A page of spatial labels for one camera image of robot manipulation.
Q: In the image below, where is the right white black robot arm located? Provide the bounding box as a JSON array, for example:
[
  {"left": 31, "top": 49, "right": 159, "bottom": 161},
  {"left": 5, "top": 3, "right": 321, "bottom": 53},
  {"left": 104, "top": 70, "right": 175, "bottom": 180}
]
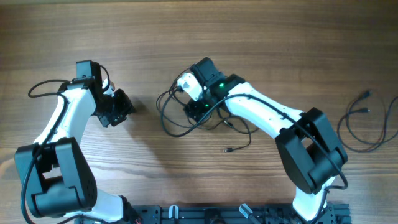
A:
[{"left": 177, "top": 57, "right": 348, "bottom": 223}]

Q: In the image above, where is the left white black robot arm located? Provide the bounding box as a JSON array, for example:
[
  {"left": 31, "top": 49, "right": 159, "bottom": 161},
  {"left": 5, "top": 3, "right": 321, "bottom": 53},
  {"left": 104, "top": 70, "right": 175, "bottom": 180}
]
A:
[{"left": 14, "top": 60, "right": 142, "bottom": 223}]

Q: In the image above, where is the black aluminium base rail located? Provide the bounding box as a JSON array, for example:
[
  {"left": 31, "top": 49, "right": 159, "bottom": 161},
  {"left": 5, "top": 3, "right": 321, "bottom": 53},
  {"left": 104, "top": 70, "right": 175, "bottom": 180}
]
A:
[{"left": 73, "top": 203, "right": 352, "bottom": 224}]

